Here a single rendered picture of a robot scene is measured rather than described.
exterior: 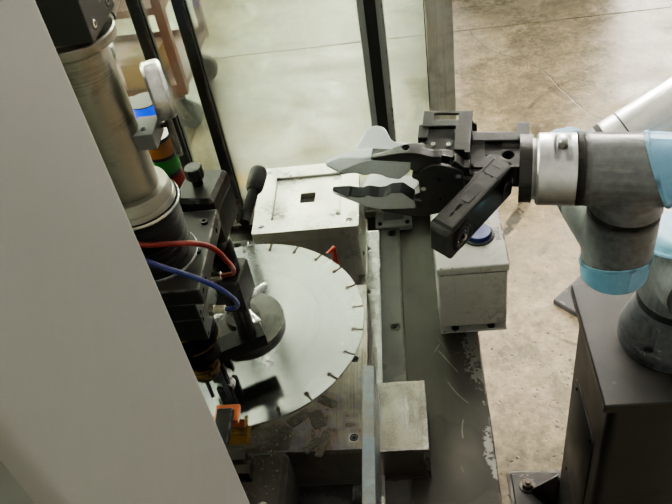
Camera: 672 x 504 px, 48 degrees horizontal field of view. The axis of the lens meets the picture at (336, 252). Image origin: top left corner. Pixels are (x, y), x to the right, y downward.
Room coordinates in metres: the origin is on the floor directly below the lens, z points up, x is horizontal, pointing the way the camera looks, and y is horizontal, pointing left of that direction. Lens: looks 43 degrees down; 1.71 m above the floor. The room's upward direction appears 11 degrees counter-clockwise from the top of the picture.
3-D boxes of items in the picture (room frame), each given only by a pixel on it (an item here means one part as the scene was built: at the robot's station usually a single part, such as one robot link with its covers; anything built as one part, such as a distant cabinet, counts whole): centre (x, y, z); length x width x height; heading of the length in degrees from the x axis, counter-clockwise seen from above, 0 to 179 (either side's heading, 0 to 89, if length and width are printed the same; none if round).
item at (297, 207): (1.04, 0.03, 0.82); 0.18 x 0.18 x 0.15; 81
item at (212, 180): (0.64, 0.13, 1.17); 0.06 x 0.05 x 0.20; 162
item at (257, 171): (0.67, 0.09, 1.21); 0.08 x 0.06 x 0.03; 171
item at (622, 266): (0.60, -0.31, 1.11); 0.11 x 0.08 x 0.11; 1
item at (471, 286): (0.93, -0.22, 0.82); 0.28 x 0.11 x 0.15; 171
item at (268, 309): (0.71, 0.14, 0.96); 0.11 x 0.11 x 0.03
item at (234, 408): (0.52, 0.17, 0.95); 0.10 x 0.03 x 0.07; 171
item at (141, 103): (1.00, 0.24, 1.14); 0.05 x 0.04 x 0.03; 81
